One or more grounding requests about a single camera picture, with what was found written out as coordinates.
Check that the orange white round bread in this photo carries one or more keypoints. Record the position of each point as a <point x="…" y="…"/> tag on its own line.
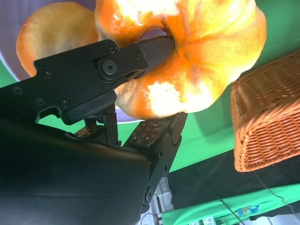
<point x="211" y="47"/>

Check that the green printed background cloth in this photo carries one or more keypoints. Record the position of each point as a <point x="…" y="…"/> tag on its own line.
<point x="199" y="215"/>

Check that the black backdrop cloth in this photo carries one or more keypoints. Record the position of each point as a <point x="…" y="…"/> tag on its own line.
<point x="211" y="182"/>

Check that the green tablecloth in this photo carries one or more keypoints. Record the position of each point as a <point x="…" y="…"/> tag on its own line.
<point x="211" y="140"/>

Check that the orange wicker basket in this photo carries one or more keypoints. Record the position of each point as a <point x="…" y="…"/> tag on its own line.
<point x="269" y="117"/>

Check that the grey metal stand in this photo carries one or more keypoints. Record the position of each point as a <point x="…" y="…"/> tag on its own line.
<point x="161" y="199"/>

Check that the small white drink cartons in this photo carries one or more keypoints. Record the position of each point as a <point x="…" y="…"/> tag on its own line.
<point x="207" y="221"/>

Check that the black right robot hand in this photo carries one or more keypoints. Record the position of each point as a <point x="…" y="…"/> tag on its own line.
<point x="70" y="175"/>

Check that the orange white twisted bread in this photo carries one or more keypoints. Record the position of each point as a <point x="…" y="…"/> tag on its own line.
<point x="58" y="30"/>

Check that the lavender round plate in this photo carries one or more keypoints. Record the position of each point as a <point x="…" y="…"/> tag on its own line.
<point x="14" y="14"/>

